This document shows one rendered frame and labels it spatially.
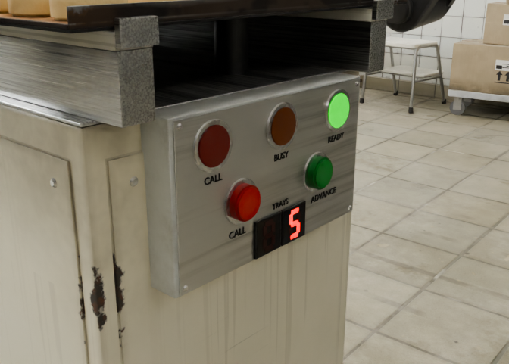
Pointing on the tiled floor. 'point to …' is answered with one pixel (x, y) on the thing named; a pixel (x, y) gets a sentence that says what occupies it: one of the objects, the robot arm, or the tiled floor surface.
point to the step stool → (410, 66)
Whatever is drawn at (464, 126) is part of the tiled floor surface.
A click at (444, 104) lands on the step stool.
